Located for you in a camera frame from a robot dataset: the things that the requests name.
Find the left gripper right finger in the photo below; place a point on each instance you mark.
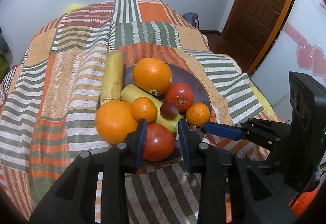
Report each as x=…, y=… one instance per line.
x=202, y=158

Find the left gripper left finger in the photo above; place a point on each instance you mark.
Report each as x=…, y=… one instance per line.
x=121, y=159

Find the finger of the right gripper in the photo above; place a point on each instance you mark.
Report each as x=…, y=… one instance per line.
x=223, y=130

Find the small mandarin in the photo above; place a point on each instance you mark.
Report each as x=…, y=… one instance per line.
x=198, y=114
x=144, y=108

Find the red tomato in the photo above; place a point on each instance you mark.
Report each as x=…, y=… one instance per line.
x=181, y=95
x=160, y=143

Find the dark purple plum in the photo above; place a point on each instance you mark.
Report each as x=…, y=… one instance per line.
x=169, y=110

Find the corn cob with cut end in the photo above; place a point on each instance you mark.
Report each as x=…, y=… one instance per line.
x=132, y=92

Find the large orange with sticker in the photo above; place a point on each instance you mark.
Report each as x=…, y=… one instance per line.
x=152, y=75

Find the purple ceramic plate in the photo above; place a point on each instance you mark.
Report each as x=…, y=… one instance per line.
x=178, y=75

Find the patchwork striped bed blanket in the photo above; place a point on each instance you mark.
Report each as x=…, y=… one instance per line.
x=48, y=105

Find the purple backpack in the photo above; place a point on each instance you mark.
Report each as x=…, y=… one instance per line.
x=192, y=18

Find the brown wooden door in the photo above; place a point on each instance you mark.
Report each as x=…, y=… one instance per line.
x=252, y=26

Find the pink heart wall sticker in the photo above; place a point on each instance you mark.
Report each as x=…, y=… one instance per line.
x=308, y=57

